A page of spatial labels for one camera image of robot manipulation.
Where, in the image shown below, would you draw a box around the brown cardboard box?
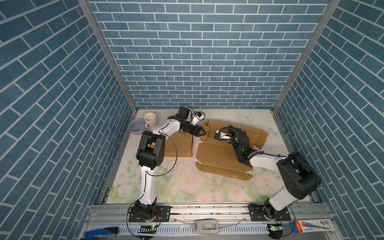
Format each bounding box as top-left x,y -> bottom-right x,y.
165,132 -> 194,158

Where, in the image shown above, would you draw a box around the brown cardboard sheet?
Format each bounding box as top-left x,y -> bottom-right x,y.
196,120 -> 253,181

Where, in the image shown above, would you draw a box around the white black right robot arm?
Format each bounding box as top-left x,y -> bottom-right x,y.
215,126 -> 321,221

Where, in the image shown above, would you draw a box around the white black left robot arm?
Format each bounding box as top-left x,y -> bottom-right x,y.
131,105 -> 207,222

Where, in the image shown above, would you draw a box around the white red blue tube box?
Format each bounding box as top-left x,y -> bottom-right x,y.
290,219 -> 336,234

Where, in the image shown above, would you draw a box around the white ceramic mug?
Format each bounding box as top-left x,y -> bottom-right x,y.
144,112 -> 158,129

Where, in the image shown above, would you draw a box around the lavender speckled ceramic cup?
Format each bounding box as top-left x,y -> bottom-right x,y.
128,119 -> 147,136

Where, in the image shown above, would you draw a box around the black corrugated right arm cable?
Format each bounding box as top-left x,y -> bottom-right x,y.
217,125 -> 238,139

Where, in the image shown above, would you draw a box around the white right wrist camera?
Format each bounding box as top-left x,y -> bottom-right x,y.
215,132 -> 233,142

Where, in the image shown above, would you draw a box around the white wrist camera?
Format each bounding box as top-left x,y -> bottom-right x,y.
215,132 -> 233,142
191,112 -> 205,126

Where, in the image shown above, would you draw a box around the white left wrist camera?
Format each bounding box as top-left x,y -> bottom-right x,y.
191,112 -> 205,126

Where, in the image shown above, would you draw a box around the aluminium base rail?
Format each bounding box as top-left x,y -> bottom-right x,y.
80,202 -> 342,240

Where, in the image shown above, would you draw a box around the grey metal corner post left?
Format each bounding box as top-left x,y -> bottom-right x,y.
78,0 -> 138,114

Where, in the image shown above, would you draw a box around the grey metal corner post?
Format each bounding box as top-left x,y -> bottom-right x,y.
272,0 -> 341,115
78,0 -> 138,114

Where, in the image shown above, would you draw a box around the grey metal corner post right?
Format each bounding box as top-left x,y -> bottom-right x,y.
272,0 -> 341,115

